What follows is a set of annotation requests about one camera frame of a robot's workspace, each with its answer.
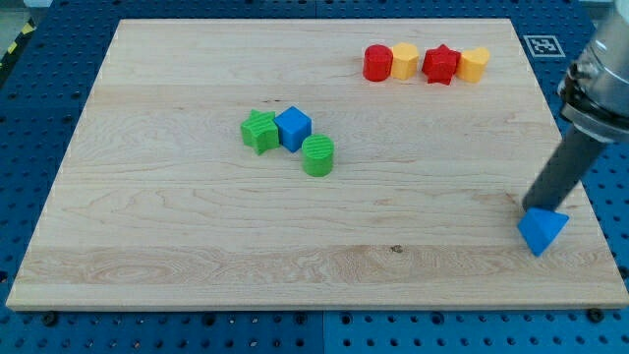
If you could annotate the white fiducial marker tag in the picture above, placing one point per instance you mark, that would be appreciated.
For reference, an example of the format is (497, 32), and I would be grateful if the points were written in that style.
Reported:
(544, 46)

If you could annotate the wooden board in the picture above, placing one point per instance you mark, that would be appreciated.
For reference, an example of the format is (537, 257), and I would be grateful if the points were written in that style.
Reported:
(159, 206)

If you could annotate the blue triangle block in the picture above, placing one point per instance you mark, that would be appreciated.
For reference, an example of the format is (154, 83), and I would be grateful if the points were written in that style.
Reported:
(539, 228)

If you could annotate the yellow pentagon block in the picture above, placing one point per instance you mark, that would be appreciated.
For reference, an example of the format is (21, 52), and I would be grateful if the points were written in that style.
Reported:
(405, 60)

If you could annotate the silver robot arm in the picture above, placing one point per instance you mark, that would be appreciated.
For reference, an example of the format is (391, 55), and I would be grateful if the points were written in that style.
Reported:
(594, 92)

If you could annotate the green star block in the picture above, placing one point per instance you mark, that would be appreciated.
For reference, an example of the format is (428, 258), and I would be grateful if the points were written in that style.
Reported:
(260, 132)

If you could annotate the red star block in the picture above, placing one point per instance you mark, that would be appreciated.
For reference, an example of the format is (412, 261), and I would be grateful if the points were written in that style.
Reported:
(440, 64)

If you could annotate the yellow heart block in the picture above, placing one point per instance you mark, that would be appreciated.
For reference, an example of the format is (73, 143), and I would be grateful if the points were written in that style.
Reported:
(472, 64)

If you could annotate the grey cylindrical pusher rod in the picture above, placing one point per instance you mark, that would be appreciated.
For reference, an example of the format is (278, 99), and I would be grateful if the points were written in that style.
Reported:
(572, 158)

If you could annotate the green cylinder block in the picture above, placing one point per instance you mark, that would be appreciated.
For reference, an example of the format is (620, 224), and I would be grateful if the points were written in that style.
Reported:
(317, 155)

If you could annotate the blue cube block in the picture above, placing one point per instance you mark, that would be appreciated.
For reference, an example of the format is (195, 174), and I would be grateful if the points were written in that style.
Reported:
(293, 127)

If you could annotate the red cylinder block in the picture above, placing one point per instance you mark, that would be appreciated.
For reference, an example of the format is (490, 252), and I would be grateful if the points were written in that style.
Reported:
(377, 63)

